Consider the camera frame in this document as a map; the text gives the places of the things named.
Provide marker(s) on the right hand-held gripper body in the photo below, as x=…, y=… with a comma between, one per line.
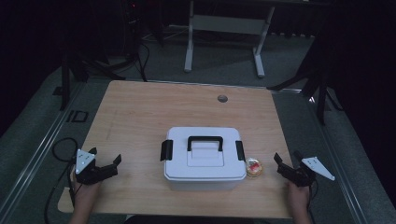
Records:
x=303, y=174

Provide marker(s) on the grey table grommet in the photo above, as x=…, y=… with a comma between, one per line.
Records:
x=222, y=99

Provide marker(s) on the person's left hand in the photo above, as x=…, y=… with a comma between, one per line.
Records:
x=85, y=193

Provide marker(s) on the white metal desk frame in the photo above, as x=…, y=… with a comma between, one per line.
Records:
x=227, y=25

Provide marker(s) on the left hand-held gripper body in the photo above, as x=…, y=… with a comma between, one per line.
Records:
x=93, y=172

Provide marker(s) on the round clear-wrapped snack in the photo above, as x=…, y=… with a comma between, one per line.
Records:
x=254, y=168

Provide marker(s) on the person's right hand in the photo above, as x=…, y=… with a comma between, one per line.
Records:
x=297, y=194

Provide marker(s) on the metal floor rail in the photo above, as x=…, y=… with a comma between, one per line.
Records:
x=34, y=155
x=336, y=155

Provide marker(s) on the white plastic storage box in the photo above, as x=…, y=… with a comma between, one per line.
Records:
x=180, y=155

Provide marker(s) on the black metal stand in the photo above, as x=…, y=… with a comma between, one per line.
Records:
x=314, y=84
x=77, y=68

